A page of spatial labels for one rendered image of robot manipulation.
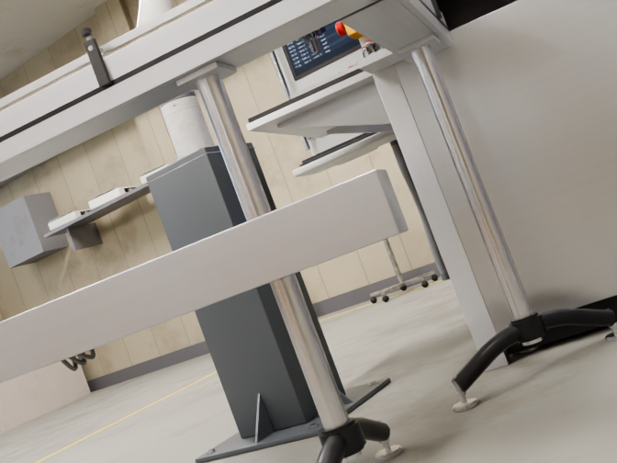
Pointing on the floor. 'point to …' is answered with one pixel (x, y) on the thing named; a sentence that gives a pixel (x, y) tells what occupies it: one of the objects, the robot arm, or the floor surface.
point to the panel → (534, 146)
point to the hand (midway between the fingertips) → (316, 47)
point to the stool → (399, 277)
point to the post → (436, 209)
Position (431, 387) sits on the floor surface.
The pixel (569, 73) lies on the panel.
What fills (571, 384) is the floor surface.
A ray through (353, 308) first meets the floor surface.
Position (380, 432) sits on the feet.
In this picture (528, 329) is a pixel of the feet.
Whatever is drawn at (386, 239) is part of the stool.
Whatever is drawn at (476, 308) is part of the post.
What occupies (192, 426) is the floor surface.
